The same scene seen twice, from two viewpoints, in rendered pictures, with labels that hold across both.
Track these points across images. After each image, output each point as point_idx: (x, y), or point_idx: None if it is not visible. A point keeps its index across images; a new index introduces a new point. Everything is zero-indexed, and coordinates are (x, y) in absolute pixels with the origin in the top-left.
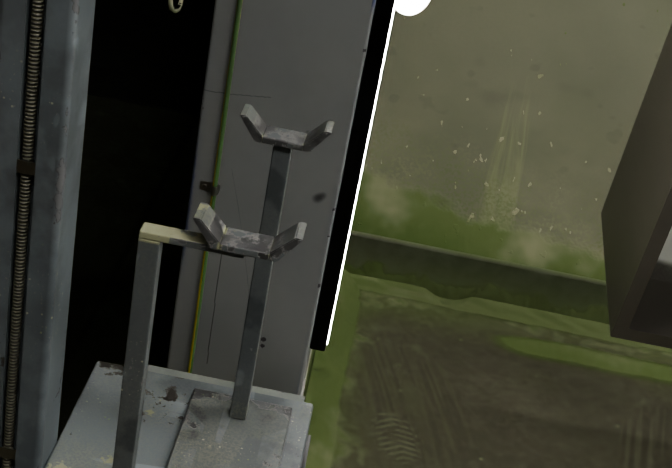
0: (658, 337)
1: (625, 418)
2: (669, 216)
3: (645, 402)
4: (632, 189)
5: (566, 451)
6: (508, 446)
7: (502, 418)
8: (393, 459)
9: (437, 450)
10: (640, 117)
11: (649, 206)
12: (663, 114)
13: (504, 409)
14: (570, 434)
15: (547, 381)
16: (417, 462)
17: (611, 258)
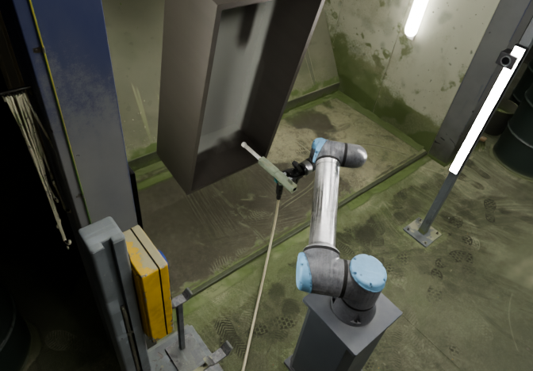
0: (198, 188)
1: (182, 192)
2: (193, 165)
3: None
4: (170, 152)
5: (176, 215)
6: (161, 224)
7: (153, 216)
8: None
9: None
10: (160, 128)
11: (184, 161)
12: (174, 133)
13: (151, 212)
14: (173, 208)
15: (155, 194)
16: None
17: (172, 170)
